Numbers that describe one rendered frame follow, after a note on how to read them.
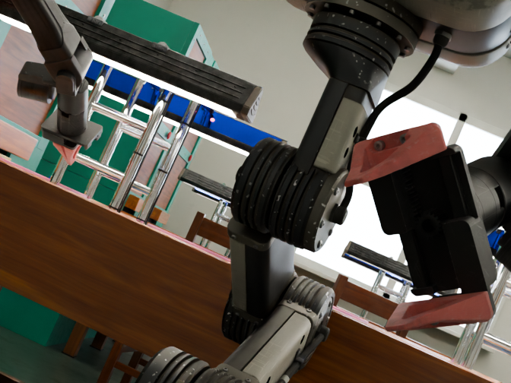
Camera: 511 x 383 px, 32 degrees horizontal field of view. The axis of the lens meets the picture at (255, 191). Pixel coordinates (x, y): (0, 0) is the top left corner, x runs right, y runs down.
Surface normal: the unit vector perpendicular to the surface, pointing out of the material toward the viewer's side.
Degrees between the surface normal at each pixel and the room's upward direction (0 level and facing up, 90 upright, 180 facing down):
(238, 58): 90
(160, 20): 90
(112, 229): 90
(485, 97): 90
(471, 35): 163
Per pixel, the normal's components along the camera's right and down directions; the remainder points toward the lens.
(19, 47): 0.91, 0.39
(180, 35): -0.07, -0.11
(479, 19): 0.06, 0.98
